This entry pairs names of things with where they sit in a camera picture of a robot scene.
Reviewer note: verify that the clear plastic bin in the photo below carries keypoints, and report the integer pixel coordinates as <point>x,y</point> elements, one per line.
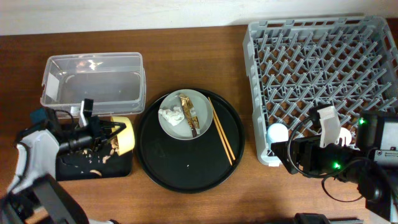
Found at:
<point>116,82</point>

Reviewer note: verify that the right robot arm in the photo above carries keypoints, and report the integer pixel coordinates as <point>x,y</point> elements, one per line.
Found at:
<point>372,164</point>

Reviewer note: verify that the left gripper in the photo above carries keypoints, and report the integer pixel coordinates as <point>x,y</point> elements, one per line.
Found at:
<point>100,127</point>

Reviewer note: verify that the round black serving tray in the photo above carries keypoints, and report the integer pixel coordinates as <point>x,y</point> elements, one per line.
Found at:
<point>191,166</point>

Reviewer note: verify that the grey dishwasher rack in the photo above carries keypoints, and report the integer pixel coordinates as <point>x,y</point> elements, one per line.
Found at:
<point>296,64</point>

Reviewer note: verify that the white tissue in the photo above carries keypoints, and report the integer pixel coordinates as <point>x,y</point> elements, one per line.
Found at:
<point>173,116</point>

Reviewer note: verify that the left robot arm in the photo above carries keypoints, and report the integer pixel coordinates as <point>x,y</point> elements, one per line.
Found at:
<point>34,185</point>

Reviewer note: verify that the pink cup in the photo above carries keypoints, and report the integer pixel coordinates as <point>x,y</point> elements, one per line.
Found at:
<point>343,137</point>

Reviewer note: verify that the wooden chopstick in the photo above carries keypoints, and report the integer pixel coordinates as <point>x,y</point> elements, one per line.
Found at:
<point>227,142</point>
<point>221,135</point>

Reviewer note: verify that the blue cup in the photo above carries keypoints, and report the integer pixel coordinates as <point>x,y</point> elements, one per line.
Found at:
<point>277,132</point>

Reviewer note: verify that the grey plate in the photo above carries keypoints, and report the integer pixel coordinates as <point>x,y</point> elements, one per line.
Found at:
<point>203,109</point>

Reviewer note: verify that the gold snack wrapper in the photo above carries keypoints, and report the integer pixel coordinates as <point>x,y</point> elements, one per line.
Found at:
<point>190,114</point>

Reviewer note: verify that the black rectangular tray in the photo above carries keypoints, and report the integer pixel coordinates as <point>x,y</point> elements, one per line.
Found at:
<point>65,161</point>

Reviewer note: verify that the yellow bowl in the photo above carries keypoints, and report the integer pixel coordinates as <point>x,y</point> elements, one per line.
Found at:
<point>126,138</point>

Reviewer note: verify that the food scraps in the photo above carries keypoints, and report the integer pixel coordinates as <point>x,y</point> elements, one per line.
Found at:
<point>101,163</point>

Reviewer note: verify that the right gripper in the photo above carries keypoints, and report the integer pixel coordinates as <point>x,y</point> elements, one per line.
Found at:
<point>309,145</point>

